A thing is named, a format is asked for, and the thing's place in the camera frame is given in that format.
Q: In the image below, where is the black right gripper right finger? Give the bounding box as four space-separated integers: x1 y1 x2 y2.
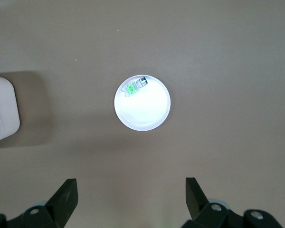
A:
182 177 246 228

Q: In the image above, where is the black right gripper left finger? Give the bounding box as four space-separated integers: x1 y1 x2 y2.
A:
7 178 79 228

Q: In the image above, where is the white lidded storage box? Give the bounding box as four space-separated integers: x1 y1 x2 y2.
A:
0 75 21 151

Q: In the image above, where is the pink round plate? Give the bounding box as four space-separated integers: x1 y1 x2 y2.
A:
114 74 171 132

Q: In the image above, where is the brown table cover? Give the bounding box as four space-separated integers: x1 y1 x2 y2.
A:
0 0 285 228

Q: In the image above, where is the green and white switch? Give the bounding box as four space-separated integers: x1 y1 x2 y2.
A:
122 76 149 98

